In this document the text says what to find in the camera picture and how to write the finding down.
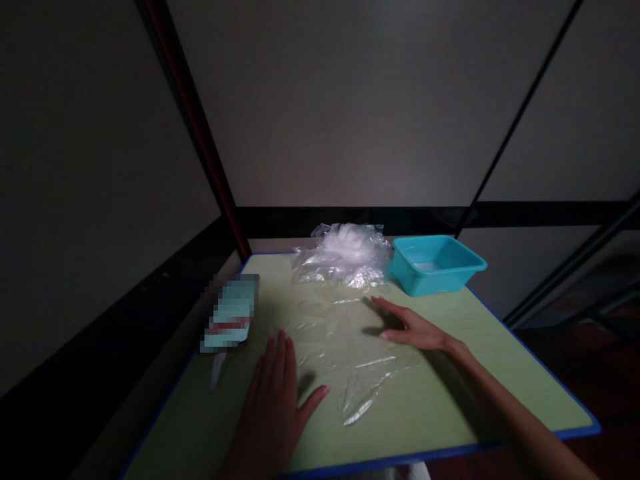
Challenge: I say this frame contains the person's right fingers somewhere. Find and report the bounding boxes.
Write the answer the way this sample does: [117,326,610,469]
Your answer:
[371,295,419,331]

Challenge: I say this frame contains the person's left hand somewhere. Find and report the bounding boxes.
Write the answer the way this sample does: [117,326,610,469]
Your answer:
[233,329,330,447]

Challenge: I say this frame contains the light teal carton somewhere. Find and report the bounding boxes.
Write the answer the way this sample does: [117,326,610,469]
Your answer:
[199,273,261,355]

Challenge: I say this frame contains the white plastic strip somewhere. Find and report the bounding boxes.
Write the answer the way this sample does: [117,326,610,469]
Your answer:
[209,352,229,391]

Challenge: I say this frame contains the person's right hand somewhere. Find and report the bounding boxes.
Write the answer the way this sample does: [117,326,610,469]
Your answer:
[371,295,459,353]

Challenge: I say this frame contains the red and black pole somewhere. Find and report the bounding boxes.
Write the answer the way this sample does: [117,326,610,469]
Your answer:
[142,0,251,262]

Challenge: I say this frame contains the dark metal rack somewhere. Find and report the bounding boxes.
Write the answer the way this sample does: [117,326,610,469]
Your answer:
[502,192,640,351]

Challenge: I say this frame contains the green table with blue edge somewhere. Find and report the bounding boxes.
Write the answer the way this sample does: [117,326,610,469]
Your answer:
[119,252,603,480]

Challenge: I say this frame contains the person's left fingers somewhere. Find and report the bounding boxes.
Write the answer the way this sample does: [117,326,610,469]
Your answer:
[252,329,299,391]

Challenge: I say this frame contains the pile of clear plastic gloves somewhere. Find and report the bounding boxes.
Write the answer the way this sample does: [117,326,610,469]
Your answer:
[291,222,396,294]

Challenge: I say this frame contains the clear plastic glove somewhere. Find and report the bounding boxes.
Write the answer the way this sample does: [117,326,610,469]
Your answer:
[295,293,427,429]

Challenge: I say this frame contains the teal plastic basin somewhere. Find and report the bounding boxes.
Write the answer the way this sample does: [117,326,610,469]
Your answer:
[391,235,489,297]

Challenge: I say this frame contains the person's left thumb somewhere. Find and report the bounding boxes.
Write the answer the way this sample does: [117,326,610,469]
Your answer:
[297,383,330,426]

